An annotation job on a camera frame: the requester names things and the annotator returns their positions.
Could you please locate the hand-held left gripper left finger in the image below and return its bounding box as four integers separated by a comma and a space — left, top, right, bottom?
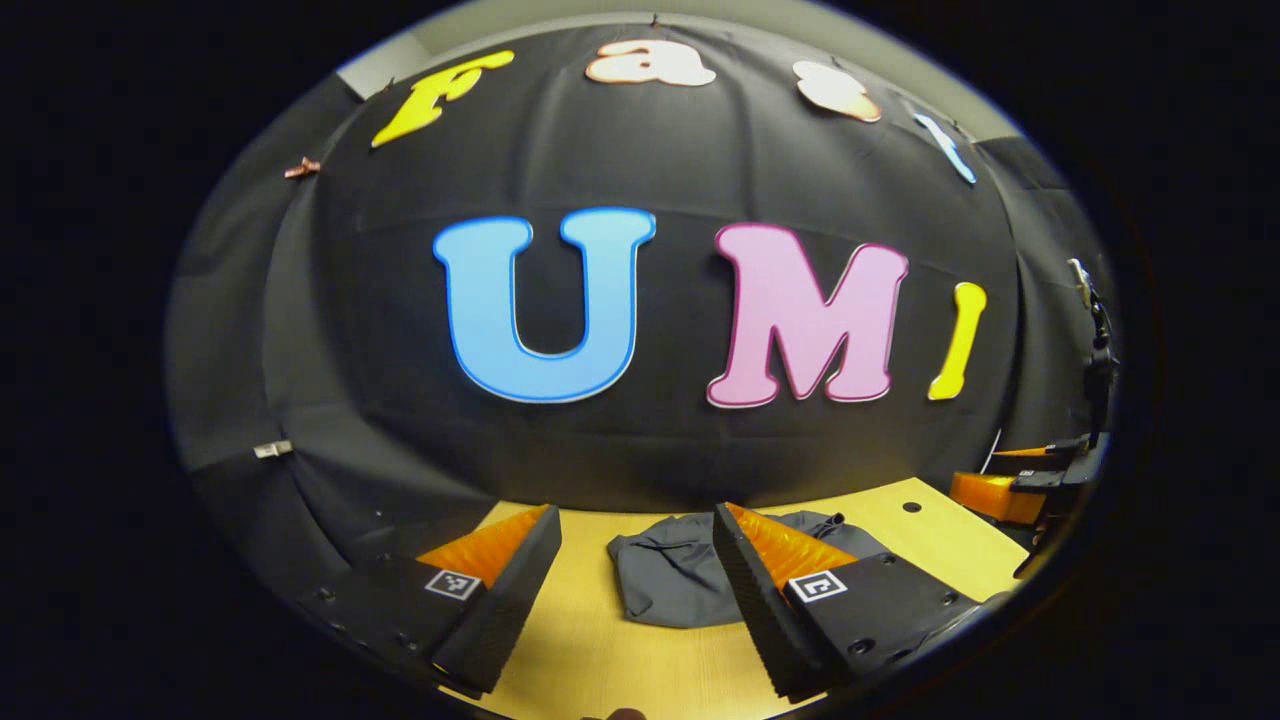
300, 503, 563, 698

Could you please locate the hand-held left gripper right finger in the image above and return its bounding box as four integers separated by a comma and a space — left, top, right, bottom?
712, 502, 986, 703

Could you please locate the grey button shirt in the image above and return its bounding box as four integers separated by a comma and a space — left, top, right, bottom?
607, 510, 896, 631

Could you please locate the black backdrop cloth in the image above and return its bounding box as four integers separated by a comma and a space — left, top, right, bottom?
165, 20, 1116, 601

